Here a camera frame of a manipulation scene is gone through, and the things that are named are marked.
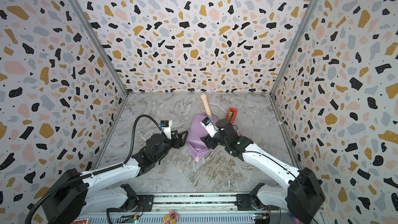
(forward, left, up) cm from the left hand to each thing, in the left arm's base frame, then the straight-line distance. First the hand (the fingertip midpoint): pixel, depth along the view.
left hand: (183, 129), depth 80 cm
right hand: (-1, -11, 0) cm, 11 cm away
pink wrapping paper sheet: (+7, -6, -12) cm, 15 cm away
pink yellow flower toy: (-37, +4, -14) cm, 40 cm away
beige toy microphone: (+36, -11, -17) cm, 41 cm away
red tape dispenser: (+18, -29, -12) cm, 35 cm away
